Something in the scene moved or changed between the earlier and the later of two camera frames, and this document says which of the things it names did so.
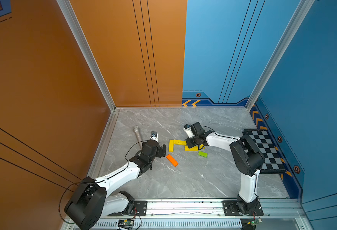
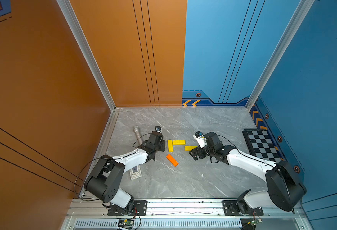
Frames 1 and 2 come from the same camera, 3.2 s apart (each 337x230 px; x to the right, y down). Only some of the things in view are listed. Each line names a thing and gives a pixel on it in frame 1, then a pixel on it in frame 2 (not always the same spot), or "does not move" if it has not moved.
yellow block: [171, 145] does not move
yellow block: [195, 148] does not move
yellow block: [180, 142] does not move
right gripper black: [188, 143] to [198, 150]
